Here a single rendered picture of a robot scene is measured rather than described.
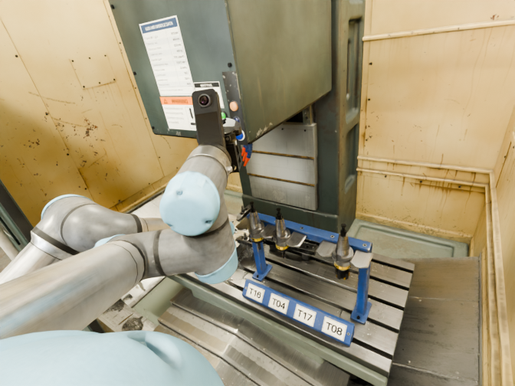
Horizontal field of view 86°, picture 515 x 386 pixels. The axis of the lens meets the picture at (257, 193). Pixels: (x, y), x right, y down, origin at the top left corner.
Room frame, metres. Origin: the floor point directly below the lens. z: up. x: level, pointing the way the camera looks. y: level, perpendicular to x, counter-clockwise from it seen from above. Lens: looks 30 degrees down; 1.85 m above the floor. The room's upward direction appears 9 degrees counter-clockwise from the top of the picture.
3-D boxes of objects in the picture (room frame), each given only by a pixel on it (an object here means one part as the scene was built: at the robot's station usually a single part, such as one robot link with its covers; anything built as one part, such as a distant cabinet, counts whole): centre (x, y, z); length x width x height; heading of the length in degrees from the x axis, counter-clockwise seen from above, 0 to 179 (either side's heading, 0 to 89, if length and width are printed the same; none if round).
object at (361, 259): (0.60, -0.28, 1.21); 0.07 x 0.05 x 0.01; 142
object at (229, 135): (0.51, 0.06, 1.65); 0.12 x 0.08 x 0.09; 172
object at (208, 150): (0.43, 0.07, 1.66); 0.08 x 0.05 x 0.08; 82
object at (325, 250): (0.67, -0.19, 1.21); 0.07 x 0.05 x 0.01; 142
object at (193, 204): (0.35, 0.09, 1.66); 0.11 x 0.08 x 0.09; 172
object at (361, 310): (0.64, -0.31, 1.05); 0.10 x 0.05 x 0.30; 142
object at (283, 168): (1.47, -0.15, 1.16); 0.48 x 0.05 x 0.51; 52
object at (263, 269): (0.92, 0.04, 1.05); 0.10 x 0.05 x 0.30; 142
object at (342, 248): (0.64, -0.23, 1.26); 0.04 x 0.04 x 0.07
